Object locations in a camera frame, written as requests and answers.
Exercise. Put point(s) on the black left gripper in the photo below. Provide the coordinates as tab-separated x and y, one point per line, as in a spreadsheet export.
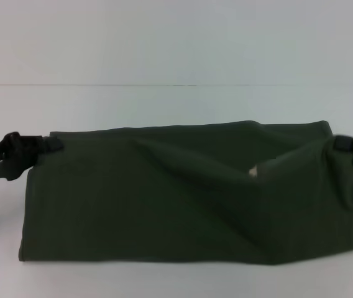
8	156

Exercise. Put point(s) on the dark green shirt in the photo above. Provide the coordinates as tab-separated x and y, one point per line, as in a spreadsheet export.
176	192

